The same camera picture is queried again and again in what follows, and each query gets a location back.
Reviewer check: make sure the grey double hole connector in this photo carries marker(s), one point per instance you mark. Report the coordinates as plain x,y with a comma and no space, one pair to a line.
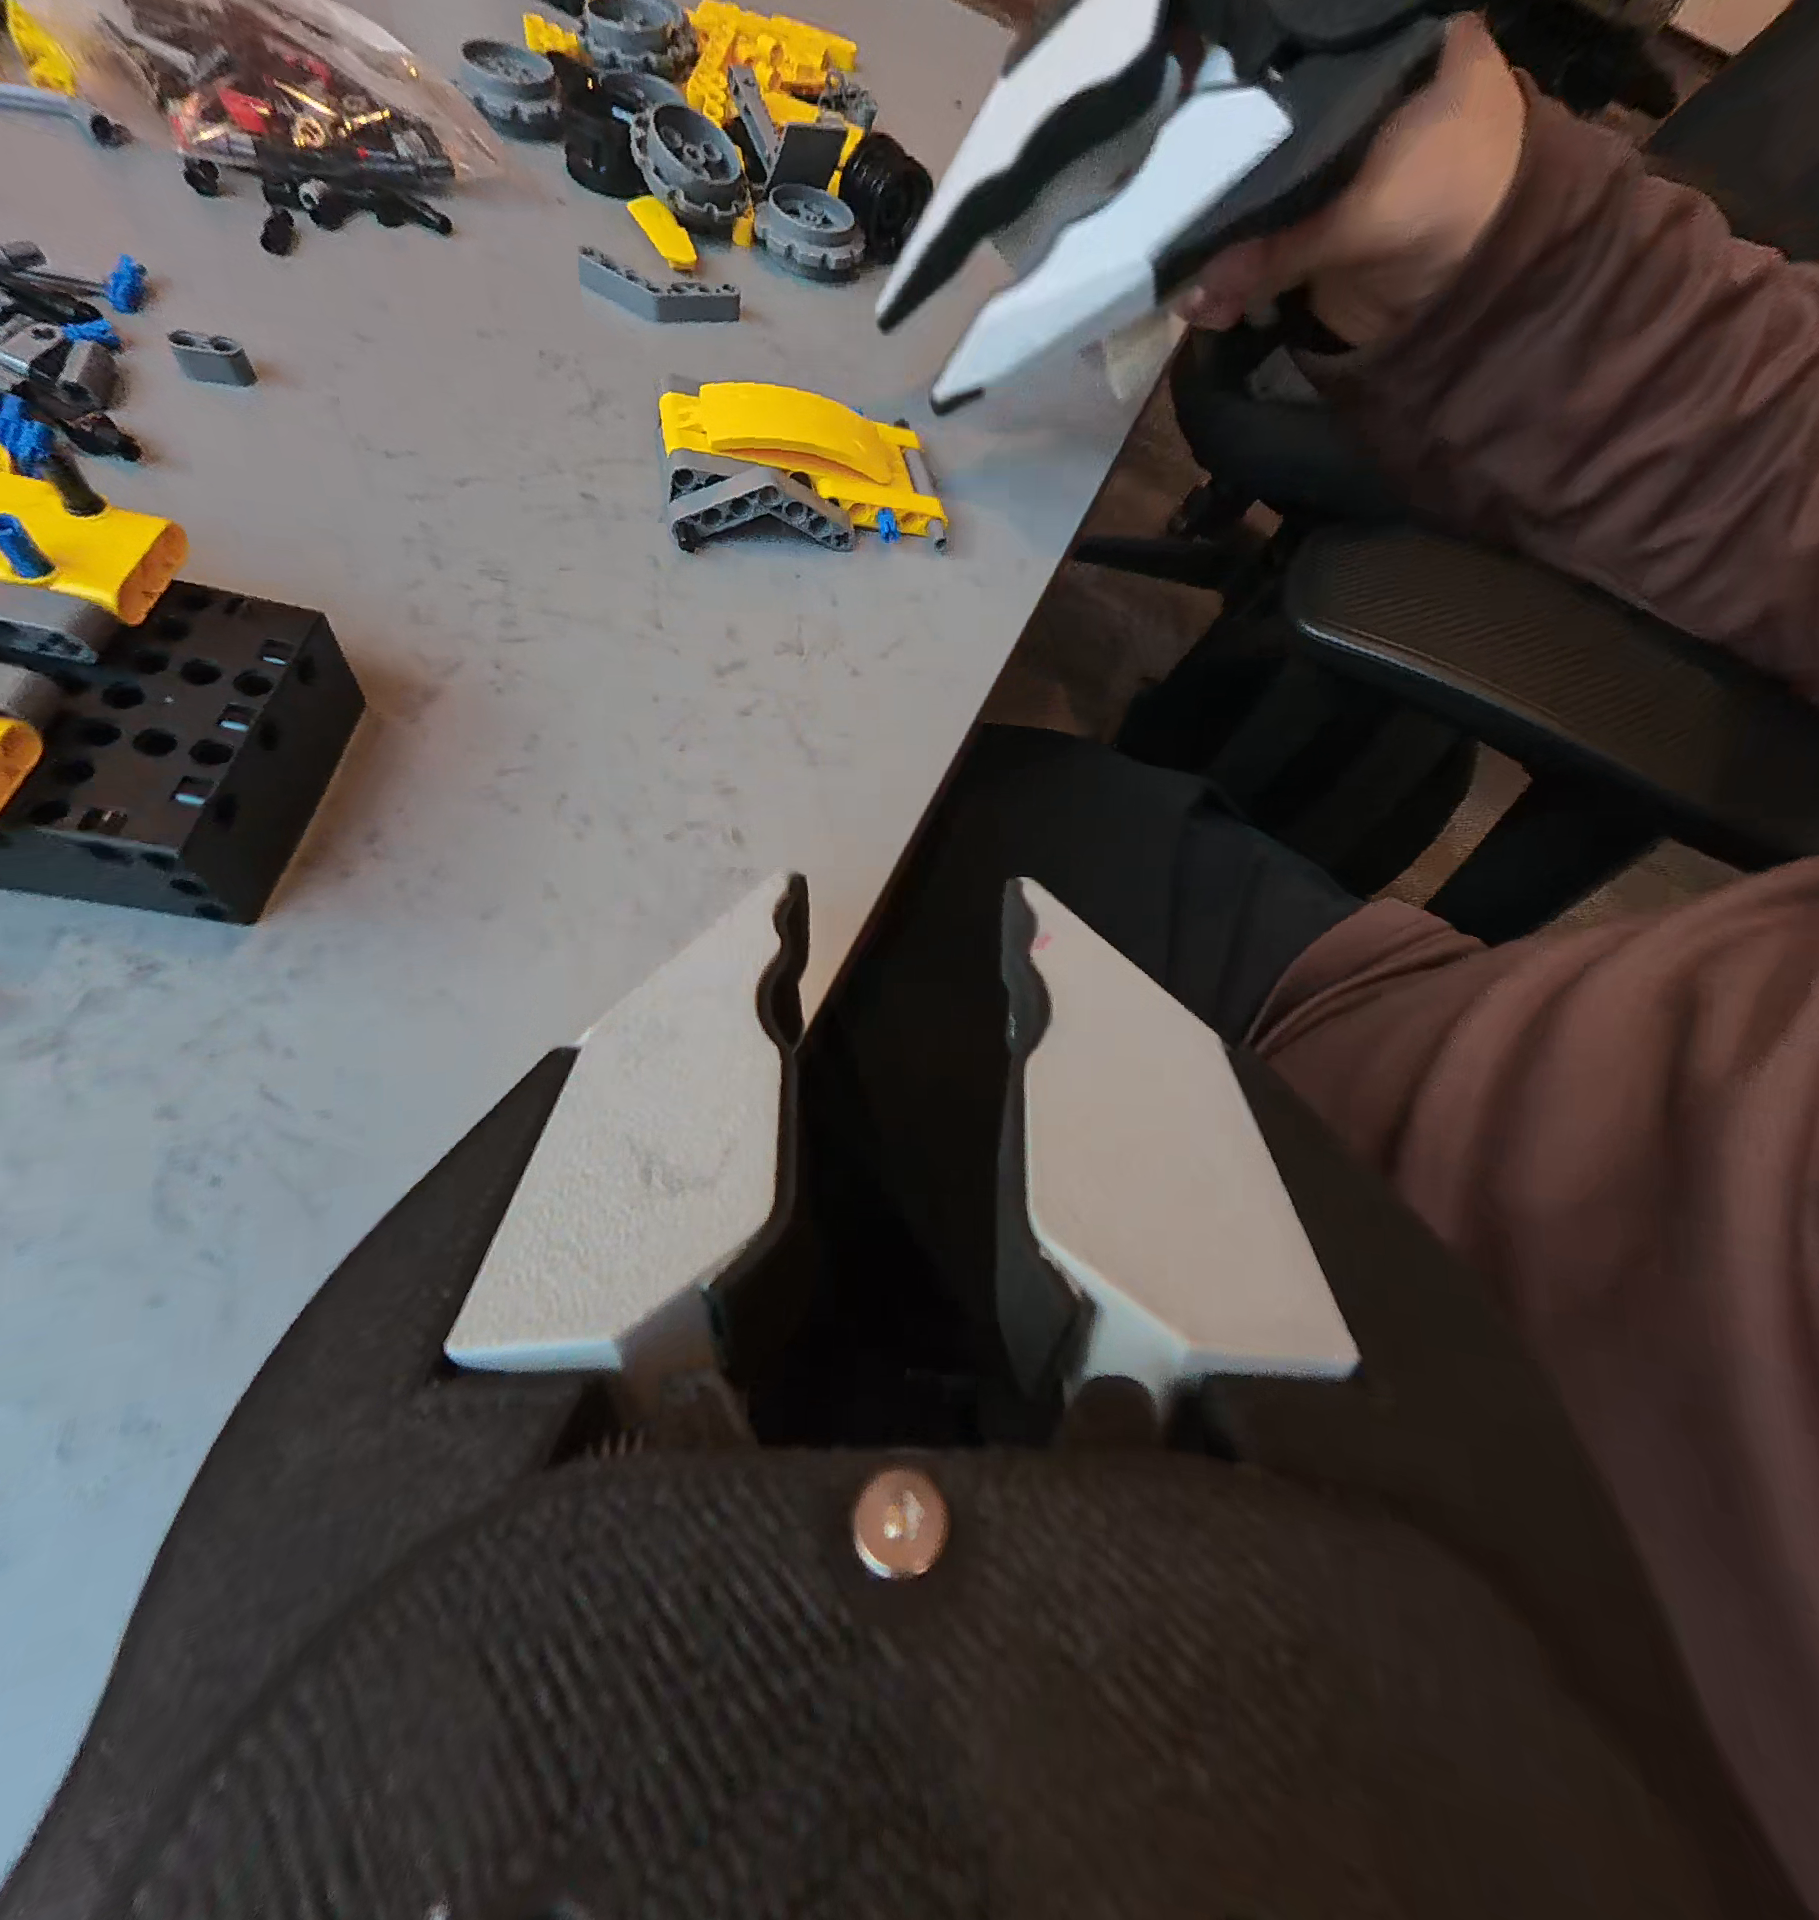
212,357

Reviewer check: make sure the grey desk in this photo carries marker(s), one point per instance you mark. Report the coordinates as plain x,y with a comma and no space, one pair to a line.
475,675

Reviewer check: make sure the person's right forearm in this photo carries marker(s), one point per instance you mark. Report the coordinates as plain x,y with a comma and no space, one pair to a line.
1675,404

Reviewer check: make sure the yellow wedge piece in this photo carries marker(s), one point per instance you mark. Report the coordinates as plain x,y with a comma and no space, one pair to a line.
663,233

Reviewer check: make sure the pile of grey blue pieces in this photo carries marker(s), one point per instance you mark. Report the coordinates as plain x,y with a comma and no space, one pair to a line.
38,361

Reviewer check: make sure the person's right hand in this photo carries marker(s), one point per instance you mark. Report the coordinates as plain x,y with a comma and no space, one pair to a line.
1404,210

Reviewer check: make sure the black office chair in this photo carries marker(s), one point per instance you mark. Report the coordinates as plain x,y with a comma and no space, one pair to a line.
1524,675

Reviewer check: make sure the person in brown sleeve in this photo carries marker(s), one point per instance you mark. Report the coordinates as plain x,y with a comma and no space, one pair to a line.
1629,1275

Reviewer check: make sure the yellow beam pieces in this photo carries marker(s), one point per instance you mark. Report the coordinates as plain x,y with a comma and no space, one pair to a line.
9,38

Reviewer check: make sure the black pin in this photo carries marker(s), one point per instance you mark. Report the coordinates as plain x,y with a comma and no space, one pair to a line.
414,211
278,233

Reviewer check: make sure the small yellow grey brick assembly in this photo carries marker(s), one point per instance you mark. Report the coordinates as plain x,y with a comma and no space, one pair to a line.
789,435

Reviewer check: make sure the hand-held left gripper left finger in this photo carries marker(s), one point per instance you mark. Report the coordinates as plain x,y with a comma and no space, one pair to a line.
640,1184

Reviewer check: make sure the black brick block with holes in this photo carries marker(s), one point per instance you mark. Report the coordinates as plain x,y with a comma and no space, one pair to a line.
203,750

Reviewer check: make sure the clear plastic bag of parts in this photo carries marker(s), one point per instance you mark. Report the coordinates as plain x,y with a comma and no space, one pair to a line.
293,91

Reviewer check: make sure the pile of grey black wheels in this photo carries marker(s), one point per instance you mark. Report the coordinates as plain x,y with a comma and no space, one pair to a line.
692,149

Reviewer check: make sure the grey long beam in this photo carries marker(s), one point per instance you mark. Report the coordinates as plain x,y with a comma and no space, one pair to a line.
46,108

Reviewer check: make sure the person's black pants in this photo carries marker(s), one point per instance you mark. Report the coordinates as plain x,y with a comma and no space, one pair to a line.
1120,855

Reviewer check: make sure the grey angled beam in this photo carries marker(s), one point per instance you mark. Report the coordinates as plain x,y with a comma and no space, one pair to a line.
654,292

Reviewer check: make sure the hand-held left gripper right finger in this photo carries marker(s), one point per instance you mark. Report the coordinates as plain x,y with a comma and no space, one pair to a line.
1163,1184

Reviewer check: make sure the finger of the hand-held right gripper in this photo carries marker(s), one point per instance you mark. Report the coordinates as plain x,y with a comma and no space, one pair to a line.
1120,271
1058,75

